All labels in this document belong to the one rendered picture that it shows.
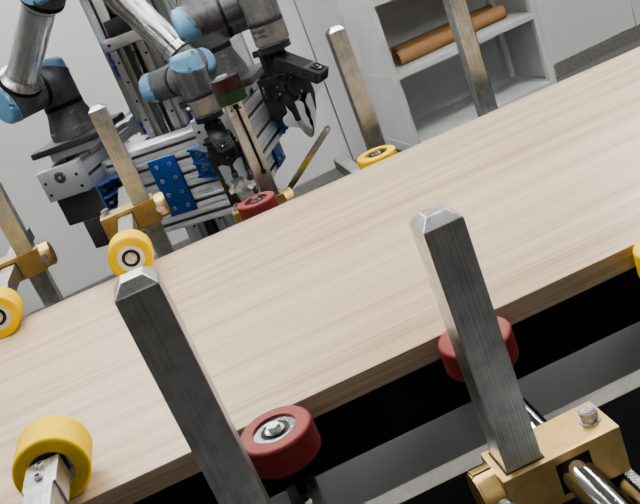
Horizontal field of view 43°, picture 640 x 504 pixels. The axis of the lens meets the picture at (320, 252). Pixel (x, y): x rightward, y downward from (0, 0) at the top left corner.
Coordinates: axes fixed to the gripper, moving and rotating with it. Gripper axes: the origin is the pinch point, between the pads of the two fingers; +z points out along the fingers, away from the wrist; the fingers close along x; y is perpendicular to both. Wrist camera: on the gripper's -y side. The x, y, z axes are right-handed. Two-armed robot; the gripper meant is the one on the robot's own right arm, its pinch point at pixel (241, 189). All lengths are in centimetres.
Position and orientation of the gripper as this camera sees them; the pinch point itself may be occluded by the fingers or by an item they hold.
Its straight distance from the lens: 205.6
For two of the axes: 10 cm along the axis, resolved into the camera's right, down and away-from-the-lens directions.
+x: -9.1, 4.1, -1.0
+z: 3.5, 8.7, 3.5
